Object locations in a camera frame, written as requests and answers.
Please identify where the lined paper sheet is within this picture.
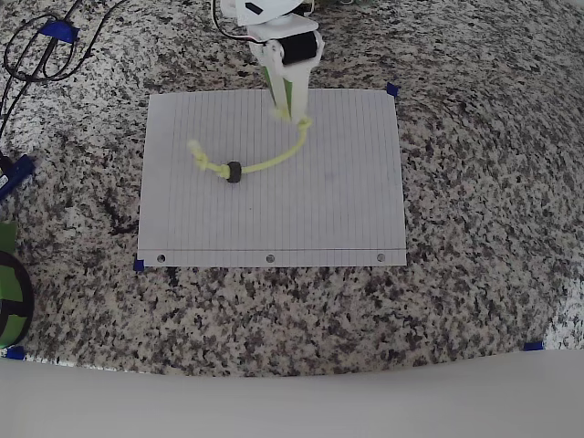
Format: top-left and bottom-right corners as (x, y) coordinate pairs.
(136, 89), (408, 269)

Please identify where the green filament spool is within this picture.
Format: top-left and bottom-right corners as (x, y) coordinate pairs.
(0, 249), (36, 348)

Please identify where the white foam board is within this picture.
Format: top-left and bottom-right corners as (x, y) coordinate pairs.
(0, 349), (584, 438)

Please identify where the black cable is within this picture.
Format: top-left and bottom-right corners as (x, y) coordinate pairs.
(2, 0), (86, 86)
(0, 0), (131, 138)

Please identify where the yellow-green knotted rope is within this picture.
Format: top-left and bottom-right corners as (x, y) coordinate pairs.
(186, 107), (315, 180)

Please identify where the servo wire bundle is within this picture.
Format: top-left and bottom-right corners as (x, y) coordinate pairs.
(212, 0), (252, 43)

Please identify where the green flat piece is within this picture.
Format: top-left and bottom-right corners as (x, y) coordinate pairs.
(0, 221), (19, 251)

